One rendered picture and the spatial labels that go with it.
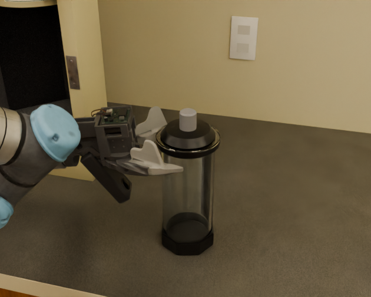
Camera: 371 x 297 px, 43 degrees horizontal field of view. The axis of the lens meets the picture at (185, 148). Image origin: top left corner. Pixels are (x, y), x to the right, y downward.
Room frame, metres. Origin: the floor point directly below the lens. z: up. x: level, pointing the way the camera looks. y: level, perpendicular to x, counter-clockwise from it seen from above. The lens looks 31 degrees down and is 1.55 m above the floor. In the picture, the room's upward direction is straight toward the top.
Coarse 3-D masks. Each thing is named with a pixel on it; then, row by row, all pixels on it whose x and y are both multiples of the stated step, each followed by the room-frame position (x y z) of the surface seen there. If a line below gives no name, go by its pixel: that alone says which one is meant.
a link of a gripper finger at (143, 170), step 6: (114, 162) 0.65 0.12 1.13; (120, 162) 0.64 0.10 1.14; (126, 162) 0.64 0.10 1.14; (114, 168) 0.64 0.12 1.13; (120, 168) 0.63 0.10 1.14; (126, 168) 0.63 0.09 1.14; (132, 168) 0.63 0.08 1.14; (138, 168) 0.63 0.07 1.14; (144, 168) 0.62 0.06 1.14; (132, 174) 0.62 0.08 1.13; (138, 174) 0.62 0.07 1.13; (144, 174) 0.62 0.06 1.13
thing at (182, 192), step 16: (160, 128) 0.71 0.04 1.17; (160, 144) 0.66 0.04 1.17; (208, 144) 0.65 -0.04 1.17; (176, 160) 0.64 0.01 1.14; (192, 160) 0.64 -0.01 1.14; (208, 160) 0.66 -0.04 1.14; (176, 176) 0.64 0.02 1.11; (192, 176) 0.64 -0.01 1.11; (208, 176) 0.66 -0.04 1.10; (176, 192) 0.64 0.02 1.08; (192, 192) 0.64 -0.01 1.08; (208, 192) 0.66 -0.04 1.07; (176, 208) 0.64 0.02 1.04; (192, 208) 0.64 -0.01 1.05; (208, 208) 0.66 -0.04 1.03; (176, 224) 0.64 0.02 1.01; (192, 224) 0.64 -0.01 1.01; (208, 224) 0.66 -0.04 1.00; (176, 240) 0.64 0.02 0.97; (192, 240) 0.64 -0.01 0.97
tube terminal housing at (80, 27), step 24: (72, 0) 0.88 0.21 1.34; (96, 0) 0.97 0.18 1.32; (72, 24) 0.88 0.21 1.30; (96, 24) 0.96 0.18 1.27; (72, 48) 0.88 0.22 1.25; (96, 48) 0.95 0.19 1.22; (96, 72) 0.94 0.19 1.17; (72, 96) 0.88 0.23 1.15; (96, 96) 0.93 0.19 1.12; (72, 168) 0.89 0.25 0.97
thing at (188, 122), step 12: (192, 108) 0.70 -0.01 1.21; (180, 120) 0.68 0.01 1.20; (192, 120) 0.67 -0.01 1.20; (168, 132) 0.67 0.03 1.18; (180, 132) 0.67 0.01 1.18; (192, 132) 0.67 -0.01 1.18; (204, 132) 0.67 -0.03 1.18; (168, 144) 0.65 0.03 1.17; (180, 144) 0.64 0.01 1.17; (192, 144) 0.64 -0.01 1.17; (204, 144) 0.65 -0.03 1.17
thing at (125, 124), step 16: (112, 112) 0.70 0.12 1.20; (128, 112) 0.70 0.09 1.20; (80, 128) 0.67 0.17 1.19; (96, 128) 0.65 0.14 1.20; (112, 128) 0.66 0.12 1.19; (128, 128) 0.66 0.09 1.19; (80, 144) 0.69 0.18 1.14; (96, 144) 0.67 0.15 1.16; (112, 144) 0.66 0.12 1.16; (128, 144) 0.66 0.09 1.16; (112, 160) 0.65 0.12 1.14
